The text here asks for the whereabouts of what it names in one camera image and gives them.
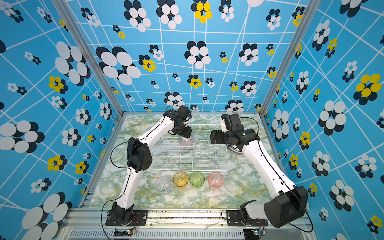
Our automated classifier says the clear drinking glass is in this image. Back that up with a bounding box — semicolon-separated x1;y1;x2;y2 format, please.
155;176;171;194

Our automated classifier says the white wire dish rack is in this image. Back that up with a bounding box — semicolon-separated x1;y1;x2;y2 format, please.
150;130;230;172

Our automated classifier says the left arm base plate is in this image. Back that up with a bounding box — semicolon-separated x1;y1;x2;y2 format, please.
105;210;149;227

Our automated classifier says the yellow drinking glass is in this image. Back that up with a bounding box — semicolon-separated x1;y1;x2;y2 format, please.
173;171;189;188

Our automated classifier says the aluminium front rail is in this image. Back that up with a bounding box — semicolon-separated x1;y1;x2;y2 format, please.
57;209;317;240

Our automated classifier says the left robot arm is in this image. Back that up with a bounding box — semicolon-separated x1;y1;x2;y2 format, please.
108;106;192;225

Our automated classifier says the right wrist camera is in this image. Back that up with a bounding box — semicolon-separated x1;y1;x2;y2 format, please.
221;119;228;133

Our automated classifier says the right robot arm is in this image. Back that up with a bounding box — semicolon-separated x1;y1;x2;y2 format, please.
210;114;309;228

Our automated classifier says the green drinking glass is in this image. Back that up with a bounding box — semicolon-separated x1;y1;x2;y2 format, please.
189;171;205;187

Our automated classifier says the white plate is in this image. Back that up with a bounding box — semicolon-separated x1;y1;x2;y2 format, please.
229;146;243;155

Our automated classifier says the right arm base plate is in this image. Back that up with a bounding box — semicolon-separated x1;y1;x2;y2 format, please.
222;210;268;228

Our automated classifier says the striped ceramic bowl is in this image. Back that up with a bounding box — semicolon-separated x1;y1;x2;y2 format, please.
179;136;195;147

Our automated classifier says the pink drinking glass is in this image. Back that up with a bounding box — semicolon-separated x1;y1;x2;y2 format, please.
208;172;224;189

